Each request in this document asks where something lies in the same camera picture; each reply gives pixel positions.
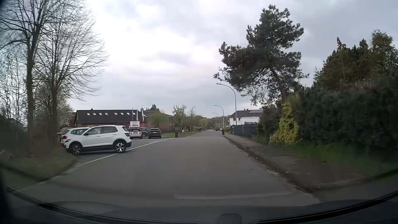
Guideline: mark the yellow-green bush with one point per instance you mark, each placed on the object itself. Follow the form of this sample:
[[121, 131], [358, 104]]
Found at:
[[287, 124]]

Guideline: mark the grey asphalt road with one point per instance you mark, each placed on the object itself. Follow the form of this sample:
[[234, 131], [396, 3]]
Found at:
[[192, 161]]

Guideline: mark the row of trees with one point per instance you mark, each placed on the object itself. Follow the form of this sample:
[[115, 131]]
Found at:
[[191, 119]]

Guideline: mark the white billboard sign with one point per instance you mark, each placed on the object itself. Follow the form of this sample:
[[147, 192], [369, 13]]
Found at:
[[134, 124]]

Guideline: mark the bare trees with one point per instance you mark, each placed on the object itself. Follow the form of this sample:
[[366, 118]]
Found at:
[[40, 77]]

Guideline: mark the silver parked car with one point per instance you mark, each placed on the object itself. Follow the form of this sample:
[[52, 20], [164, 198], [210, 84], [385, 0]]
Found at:
[[135, 133]]

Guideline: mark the dark green hedge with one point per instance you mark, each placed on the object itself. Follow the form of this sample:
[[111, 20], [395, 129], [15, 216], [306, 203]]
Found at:
[[348, 115]]

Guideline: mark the curved lamp post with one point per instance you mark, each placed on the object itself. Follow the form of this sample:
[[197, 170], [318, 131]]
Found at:
[[217, 119], [235, 102], [223, 116]]

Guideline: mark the dark-roofed brick building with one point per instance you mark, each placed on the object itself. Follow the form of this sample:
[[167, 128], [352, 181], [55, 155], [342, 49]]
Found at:
[[105, 117]]

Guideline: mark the green trees behind hedge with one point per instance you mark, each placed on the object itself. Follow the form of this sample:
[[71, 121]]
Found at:
[[357, 59]]

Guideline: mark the white house dark roof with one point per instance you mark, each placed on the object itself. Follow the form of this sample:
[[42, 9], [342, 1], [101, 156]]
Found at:
[[245, 116]]

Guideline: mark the grey paved pavement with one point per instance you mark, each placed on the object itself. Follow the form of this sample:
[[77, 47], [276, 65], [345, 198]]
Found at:
[[279, 163]]

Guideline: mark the dark metal fence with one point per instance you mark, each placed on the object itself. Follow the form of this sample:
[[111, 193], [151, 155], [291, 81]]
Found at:
[[245, 129]]

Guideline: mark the car's own bonnet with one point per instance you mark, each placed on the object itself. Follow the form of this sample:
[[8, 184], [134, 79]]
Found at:
[[199, 214]]

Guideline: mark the tall dark pine tree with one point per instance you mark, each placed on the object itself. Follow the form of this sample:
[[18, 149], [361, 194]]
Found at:
[[264, 62]]

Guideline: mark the dark parked car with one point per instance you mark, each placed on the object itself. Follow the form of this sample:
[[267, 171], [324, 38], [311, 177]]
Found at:
[[154, 133]]

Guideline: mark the grass verge with hedge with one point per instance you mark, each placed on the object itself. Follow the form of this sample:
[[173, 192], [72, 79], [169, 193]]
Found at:
[[342, 155]]

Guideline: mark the grass strip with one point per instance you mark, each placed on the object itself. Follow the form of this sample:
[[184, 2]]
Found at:
[[180, 134]]

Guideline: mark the white car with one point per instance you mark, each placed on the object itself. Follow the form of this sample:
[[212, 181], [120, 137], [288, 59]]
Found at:
[[98, 138]]

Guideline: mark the road markings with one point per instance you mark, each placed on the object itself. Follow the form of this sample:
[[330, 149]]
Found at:
[[124, 151]]

